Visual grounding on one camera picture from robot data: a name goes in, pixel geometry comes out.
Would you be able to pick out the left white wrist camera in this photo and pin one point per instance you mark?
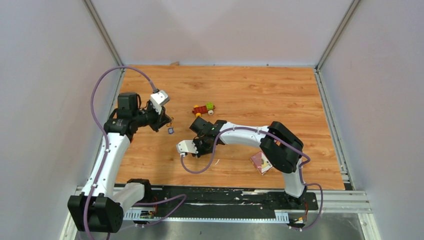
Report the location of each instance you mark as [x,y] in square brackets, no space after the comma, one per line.
[158,100]

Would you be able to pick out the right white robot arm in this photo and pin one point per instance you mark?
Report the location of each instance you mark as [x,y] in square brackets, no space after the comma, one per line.
[282,148]

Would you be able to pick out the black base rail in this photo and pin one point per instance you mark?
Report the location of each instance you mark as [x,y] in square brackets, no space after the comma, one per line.
[219,203]

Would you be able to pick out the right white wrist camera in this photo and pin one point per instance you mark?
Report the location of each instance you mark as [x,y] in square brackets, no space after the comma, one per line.
[185,147]

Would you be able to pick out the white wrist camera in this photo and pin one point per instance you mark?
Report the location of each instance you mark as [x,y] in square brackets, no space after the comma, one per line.
[185,147]
[158,100]

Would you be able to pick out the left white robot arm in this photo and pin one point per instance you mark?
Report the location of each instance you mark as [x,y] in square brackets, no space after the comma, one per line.
[97,208]

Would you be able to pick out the silver key with blue tag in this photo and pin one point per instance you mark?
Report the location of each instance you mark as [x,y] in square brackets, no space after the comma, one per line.
[170,130]

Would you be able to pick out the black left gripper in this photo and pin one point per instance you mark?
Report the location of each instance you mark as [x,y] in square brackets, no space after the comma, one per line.
[160,120]

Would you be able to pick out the red patterned card box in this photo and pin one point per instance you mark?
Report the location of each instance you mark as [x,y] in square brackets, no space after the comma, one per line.
[261,163]

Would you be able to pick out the toy brick car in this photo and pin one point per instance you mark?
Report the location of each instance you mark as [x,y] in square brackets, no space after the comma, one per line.
[206,109]

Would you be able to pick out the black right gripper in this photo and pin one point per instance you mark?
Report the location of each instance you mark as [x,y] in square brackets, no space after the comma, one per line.
[200,153]

